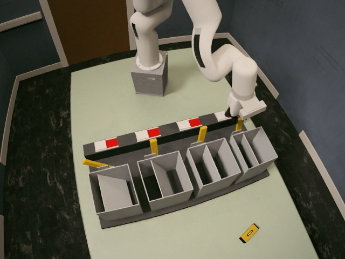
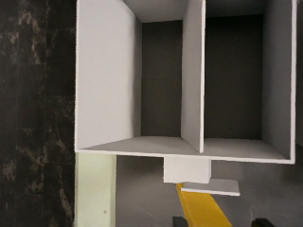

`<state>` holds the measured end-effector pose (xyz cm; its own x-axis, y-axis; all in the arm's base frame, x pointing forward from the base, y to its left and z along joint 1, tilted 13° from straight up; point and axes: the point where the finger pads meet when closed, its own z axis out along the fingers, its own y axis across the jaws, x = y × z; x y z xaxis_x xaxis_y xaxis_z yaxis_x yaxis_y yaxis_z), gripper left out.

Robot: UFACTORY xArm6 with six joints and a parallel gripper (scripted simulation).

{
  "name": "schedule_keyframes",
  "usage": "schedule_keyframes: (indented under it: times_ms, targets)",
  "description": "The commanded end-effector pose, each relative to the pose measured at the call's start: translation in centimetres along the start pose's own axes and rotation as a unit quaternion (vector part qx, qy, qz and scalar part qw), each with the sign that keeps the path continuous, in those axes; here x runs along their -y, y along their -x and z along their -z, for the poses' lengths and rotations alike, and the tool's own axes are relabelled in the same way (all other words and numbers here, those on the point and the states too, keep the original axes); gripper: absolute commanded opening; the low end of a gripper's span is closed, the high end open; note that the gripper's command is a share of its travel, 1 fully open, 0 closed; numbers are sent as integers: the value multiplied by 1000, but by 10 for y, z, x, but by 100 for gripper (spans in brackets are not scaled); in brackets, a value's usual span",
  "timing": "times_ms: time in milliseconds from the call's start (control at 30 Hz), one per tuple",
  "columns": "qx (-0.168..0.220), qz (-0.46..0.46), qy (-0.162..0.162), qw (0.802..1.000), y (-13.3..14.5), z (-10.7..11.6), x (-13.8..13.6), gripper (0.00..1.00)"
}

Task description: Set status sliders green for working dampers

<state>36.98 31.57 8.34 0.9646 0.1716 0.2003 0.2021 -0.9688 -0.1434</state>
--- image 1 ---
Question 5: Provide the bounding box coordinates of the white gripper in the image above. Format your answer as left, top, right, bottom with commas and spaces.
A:
224, 91, 243, 124

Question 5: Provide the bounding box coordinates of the yellow pocket level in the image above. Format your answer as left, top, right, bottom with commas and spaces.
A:
239, 224, 259, 243

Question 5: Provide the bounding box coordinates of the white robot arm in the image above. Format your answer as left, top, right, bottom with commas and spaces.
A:
129, 0, 266, 121

